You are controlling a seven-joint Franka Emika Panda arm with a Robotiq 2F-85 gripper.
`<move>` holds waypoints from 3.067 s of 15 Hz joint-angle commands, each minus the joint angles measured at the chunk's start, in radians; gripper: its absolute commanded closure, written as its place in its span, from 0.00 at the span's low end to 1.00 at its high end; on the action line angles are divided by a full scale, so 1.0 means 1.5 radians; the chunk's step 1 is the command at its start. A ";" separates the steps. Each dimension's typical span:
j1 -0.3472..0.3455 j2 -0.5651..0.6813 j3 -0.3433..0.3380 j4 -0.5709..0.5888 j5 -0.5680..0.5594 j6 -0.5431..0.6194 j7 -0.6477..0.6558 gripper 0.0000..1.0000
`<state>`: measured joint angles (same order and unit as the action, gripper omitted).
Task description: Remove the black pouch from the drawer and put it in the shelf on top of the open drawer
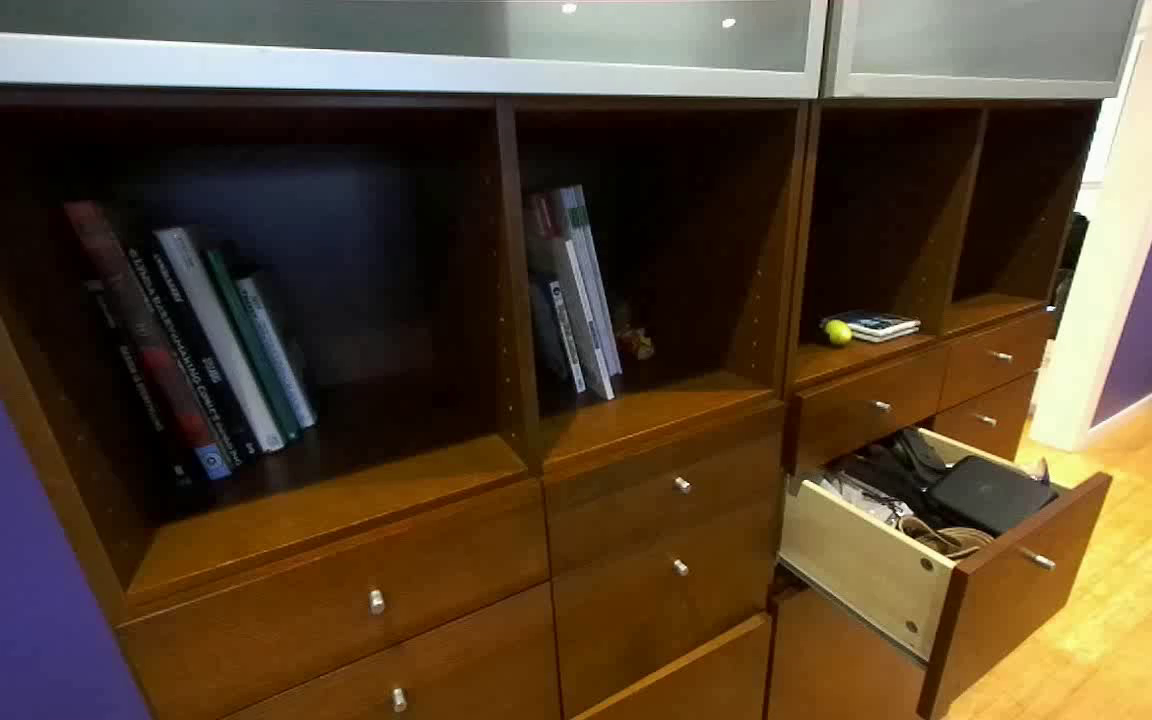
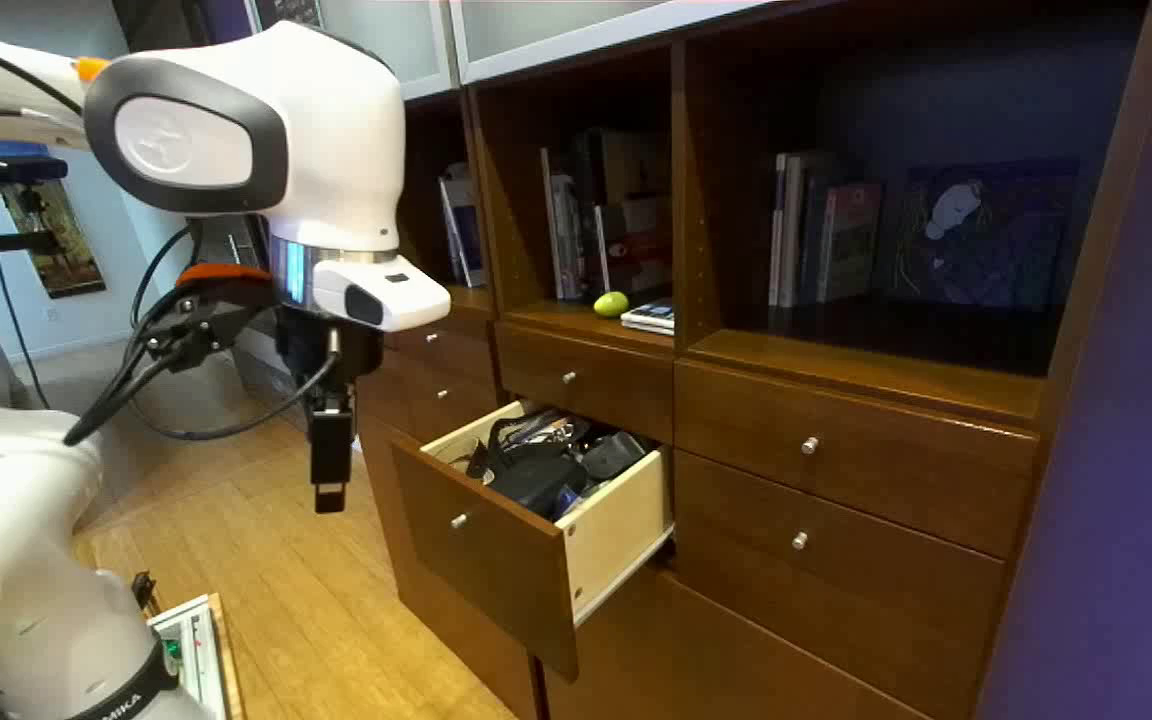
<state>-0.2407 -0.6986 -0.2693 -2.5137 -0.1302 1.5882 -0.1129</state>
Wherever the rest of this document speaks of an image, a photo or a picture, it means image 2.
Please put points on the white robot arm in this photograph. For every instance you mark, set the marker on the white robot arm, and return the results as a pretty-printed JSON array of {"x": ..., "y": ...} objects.
[{"x": 243, "y": 133}]

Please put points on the brown book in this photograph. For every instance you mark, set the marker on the brown book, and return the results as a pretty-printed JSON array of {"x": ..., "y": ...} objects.
[{"x": 640, "y": 223}]

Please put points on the silver drawer knob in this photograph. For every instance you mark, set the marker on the silver drawer knob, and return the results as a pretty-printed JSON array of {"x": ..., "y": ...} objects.
[
  {"x": 803, "y": 541},
  {"x": 570, "y": 379},
  {"x": 811, "y": 446},
  {"x": 460, "y": 523}
]

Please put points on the white printed board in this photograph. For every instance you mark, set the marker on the white printed board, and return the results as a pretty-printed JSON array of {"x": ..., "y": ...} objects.
[{"x": 198, "y": 653}]

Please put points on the red grey cover book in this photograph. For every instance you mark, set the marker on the red grey cover book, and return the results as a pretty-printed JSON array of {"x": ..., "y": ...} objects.
[{"x": 848, "y": 242}]

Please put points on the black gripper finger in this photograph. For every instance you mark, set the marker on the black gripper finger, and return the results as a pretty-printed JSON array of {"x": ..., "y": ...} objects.
[{"x": 330, "y": 460}]

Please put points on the brown drawer with pale sides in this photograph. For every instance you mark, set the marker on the brown drawer with pale sides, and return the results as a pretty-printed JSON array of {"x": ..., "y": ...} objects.
[{"x": 482, "y": 545}]

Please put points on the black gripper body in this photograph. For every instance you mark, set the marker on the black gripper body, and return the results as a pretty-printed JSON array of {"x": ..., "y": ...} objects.
[{"x": 330, "y": 348}]

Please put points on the black pouch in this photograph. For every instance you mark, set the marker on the black pouch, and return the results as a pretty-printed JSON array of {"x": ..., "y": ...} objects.
[{"x": 535, "y": 472}]

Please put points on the dark framed picture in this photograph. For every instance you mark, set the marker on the dark framed picture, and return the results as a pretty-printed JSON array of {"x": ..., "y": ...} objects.
[{"x": 991, "y": 235}]

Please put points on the brown wooden shelf unit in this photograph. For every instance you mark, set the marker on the brown wooden shelf unit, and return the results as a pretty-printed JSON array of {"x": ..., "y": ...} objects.
[{"x": 871, "y": 625}]

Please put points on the brown wooden drawer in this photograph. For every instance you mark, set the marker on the brown wooden drawer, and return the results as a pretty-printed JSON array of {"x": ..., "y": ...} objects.
[
  {"x": 859, "y": 446},
  {"x": 871, "y": 585},
  {"x": 590, "y": 379},
  {"x": 449, "y": 348},
  {"x": 422, "y": 400}
]

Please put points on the thin white book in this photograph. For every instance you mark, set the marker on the thin white book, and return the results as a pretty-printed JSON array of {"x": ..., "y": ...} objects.
[{"x": 597, "y": 254}]

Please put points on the black clamp mount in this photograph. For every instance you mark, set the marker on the black clamp mount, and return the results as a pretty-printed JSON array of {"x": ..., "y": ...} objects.
[{"x": 17, "y": 171}]

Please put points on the grey blue spine book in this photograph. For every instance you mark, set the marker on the grey blue spine book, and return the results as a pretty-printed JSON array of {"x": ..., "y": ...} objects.
[{"x": 475, "y": 226}]

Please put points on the small blue white book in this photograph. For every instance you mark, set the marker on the small blue white book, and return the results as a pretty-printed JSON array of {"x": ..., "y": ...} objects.
[{"x": 651, "y": 316}]

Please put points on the middle row of books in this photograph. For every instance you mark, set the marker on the middle row of books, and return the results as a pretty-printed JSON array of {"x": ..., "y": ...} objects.
[{"x": 449, "y": 226}]

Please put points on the frosted glass cabinet door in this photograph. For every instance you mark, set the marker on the frosted glass cabinet door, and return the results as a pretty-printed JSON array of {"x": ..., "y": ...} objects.
[
  {"x": 391, "y": 36},
  {"x": 578, "y": 24}
]

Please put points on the framed wall poster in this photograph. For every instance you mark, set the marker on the framed wall poster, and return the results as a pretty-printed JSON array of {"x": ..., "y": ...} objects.
[{"x": 57, "y": 242}]

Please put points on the black flat case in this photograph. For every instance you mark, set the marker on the black flat case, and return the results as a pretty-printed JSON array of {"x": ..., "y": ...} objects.
[{"x": 612, "y": 453}]

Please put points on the yellow-green ball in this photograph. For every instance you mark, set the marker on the yellow-green ball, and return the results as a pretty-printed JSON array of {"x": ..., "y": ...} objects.
[{"x": 611, "y": 306}]

